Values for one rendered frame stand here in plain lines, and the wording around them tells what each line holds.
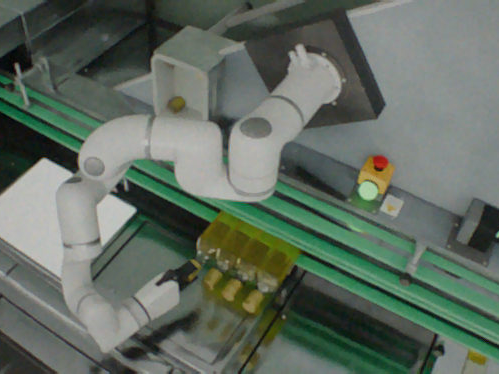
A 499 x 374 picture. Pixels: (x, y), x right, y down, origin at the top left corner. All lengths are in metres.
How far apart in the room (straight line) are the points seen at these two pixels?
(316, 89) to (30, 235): 0.94
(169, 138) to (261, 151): 0.17
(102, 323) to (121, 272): 0.34
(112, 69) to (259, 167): 1.32
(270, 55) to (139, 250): 0.67
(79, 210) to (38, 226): 0.56
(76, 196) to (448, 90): 0.80
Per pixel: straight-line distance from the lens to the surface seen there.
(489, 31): 1.11
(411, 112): 1.25
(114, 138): 1.02
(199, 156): 1.01
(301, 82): 1.12
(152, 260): 1.53
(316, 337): 1.47
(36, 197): 1.74
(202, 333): 1.41
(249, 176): 1.02
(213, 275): 1.33
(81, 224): 1.12
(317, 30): 1.15
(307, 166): 1.38
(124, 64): 2.25
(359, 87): 1.18
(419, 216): 1.35
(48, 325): 1.50
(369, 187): 1.29
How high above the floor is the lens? 1.74
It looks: 37 degrees down
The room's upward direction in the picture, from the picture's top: 141 degrees counter-clockwise
